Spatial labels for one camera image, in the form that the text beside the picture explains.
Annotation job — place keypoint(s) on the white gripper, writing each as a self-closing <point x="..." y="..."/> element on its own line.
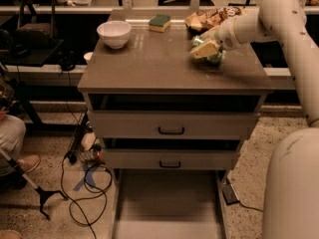
<point x="225" y="34"/>

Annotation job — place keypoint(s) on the green soda can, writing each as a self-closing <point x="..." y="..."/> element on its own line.
<point x="215" y="60"/>

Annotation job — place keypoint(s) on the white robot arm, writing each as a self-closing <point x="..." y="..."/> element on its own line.
<point x="291" y="201"/>

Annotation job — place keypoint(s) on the grey drawer cabinet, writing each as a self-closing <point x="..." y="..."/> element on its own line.
<point x="155" y="73"/>

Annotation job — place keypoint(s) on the top grey drawer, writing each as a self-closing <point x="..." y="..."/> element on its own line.
<point x="173" y="125"/>

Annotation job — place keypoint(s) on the middle grey drawer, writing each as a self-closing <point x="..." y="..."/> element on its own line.
<point x="168" y="159"/>

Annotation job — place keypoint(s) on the bottom open grey drawer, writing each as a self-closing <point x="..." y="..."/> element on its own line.
<point x="169" y="204"/>

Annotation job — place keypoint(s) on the brown chip bag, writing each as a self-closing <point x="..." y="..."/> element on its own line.
<point x="204" y="20"/>

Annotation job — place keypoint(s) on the green yellow sponge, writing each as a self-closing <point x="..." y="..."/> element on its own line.
<point x="159" y="23"/>

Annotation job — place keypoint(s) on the white bowl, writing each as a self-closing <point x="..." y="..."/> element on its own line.
<point x="114" y="34"/>

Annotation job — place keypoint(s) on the small white cup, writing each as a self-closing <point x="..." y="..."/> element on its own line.
<point x="88" y="57"/>

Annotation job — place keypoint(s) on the black bag on table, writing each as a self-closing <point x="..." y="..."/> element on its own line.
<point x="31" y="33"/>

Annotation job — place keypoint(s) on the black side table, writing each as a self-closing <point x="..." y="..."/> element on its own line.
<point x="33" y="58"/>

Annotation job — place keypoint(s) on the seated person's leg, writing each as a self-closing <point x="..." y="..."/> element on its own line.
<point x="12" y="131"/>

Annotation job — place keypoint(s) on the tan shoe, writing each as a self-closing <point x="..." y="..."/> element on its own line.
<point x="29" y="163"/>

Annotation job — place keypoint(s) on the black power adapter with cable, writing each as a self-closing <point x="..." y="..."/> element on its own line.
<point x="231" y="197"/>

